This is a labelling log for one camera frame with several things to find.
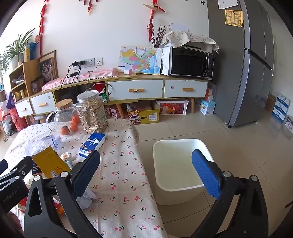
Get white tissue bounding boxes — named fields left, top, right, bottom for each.
left=77, top=187, right=98, bottom=210

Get clear plastic bottle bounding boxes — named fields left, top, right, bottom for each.
left=25, top=135, right=63, bottom=156

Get red chili string decoration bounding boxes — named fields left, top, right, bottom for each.
left=38, top=0, right=50, bottom=57

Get yellow and blue bottle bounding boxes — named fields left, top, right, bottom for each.
left=24, top=42, right=31, bottom=62

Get small white drawer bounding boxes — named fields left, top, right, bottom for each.
left=30, top=92, right=56, bottom=115
left=15, top=99, right=35, bottom=118

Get small dark picture frame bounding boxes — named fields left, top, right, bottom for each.
left=31, top=77, right=45, bottom=94

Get floral cloth cover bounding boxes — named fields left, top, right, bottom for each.
left=164, top=30, right=219, bottom=54

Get red hanging ornament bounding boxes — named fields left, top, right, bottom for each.
left=79, top=0, right=100, bottom=15

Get red and green bags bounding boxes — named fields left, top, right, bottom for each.
left=92, top=83, right=108, bottom=103

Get blue and white carton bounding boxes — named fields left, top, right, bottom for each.
left=197, top=99, right=216, bottom=115

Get yellow paper note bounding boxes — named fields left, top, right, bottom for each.
left=225, top=10, right=243, bottom=27

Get yellow snack wrapper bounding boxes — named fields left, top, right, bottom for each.
left=32, top=146, right=71, bottom=179

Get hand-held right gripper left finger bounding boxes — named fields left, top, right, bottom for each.
left=24, top=149, right=101, bottom=238

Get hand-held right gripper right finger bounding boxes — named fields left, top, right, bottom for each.
left=190, top=149, right=269, bottom=238

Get white paper bag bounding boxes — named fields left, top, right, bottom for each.
left=160, top=46, right=172, bottom=76

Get grey refrigerator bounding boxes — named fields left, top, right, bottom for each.
left=207, top=0, right=275, bottom=129

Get wooden shelf unit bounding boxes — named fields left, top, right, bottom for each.
left=9, top=59, right=41, bottom=103

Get cherry print tablecloth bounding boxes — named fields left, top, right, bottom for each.
left=3, top=118, right=168, bottom=238

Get yellow lion print box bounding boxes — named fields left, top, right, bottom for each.
left=127, top=103, right=160, bottom=125

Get pink lace cloth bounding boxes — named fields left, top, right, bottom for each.
left=41, top=67, right=118, bottom=92

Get dry twig bundle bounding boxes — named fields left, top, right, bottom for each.
left=151, top=23, right=173, bottom=48

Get blue white water carton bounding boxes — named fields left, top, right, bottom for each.
left=276, top=93, right=291, bottom=108
left=272, top=110, right=287, bottom=122
left=273, top=103, right=289, bottom=115

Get black charging cable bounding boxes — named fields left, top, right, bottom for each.
left=60, top=66, right=80, bottom=92

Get clear plastic snack jar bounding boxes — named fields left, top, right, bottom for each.
left=76, top=90, right=109, bottom=135

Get black microwave oven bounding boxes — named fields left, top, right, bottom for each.
left=169, top=45, right=215, bottom=80

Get colourful map board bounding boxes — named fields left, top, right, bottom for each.
left=118, top=45, right=163, bottom=75

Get wooden low cabinet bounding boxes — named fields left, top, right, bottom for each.
left=14, top=72, right=209, bottom=125

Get glass jar with bamboo lid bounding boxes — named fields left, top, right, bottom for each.
left=47, top=98, right=80, bottom=133

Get white drawer with sticker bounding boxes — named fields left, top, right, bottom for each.
left=164, top=80, right=208, bottom=98

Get white plastic bin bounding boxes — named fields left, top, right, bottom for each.
left=153, top=138, right=216, bottom=206

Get red tassel knot decoration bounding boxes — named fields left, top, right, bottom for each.
left=143, top=0, right=166, bottom=42

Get blue and white snack box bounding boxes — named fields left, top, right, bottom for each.
left=79, top=133, right=107, bottom=158

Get white paper sheet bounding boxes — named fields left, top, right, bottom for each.
left=217, top=0, right=238, bottom=10

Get white rabbit print box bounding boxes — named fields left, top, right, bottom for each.
left=156, top=100, right=189, bottom=115

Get wide white drawer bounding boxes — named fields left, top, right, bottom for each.
left=107, top=80, right=164, bottom=101

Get small printed box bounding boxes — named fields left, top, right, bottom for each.
left=284, top=116, right=293, bottom=133

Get framed animal picture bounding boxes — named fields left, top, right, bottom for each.
left=37, top=50, right=58, bottom=81

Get red bag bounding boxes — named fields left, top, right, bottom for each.
left=9, top=107, right=28, bottom=132

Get brown cardboard box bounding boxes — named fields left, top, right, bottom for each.
left=266, top=93, right=277, bottom=112

